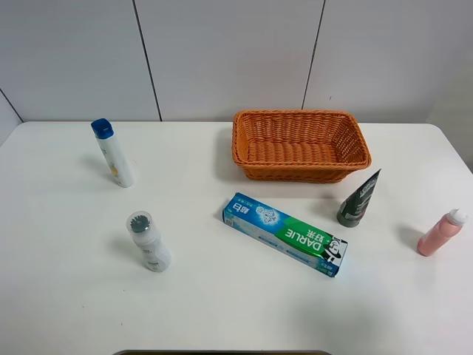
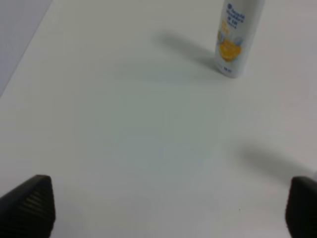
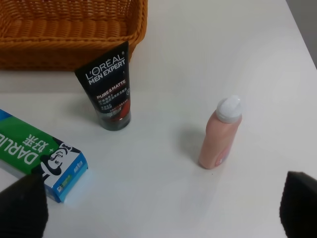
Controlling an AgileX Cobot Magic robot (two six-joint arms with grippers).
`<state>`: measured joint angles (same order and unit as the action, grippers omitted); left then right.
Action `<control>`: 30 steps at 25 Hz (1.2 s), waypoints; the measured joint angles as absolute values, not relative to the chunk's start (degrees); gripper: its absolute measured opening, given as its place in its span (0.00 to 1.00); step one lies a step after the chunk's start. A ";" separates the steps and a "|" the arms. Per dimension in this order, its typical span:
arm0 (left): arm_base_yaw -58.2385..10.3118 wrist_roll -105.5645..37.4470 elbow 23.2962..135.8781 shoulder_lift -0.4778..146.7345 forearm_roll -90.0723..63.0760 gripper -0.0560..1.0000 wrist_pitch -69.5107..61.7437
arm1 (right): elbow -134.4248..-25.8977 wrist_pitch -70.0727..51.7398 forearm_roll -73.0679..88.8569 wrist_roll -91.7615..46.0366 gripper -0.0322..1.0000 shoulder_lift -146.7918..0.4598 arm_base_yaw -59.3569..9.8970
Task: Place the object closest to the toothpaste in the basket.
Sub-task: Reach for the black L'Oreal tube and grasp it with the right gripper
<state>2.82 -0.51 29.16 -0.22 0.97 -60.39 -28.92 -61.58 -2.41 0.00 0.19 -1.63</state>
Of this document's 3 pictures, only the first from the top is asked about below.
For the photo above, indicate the white bottle blue cap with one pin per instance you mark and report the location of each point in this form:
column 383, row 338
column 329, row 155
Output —
column 112, row 152

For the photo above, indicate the pink bottle white cap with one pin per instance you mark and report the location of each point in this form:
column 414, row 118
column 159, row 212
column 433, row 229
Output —
column 443, row 231

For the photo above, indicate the dark grey squeeze tube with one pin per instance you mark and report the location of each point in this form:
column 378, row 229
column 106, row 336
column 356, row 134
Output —
column 354, row 207

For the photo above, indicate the blue green toothpaste box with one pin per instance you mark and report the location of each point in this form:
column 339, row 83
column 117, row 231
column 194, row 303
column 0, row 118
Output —
column 308, row 244

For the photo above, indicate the orange wicker basket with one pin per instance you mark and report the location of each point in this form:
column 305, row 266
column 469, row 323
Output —
column 313, row 146

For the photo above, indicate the white bottle clear brush cap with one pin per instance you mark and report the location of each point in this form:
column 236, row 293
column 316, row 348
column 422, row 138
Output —
column 147, row 238

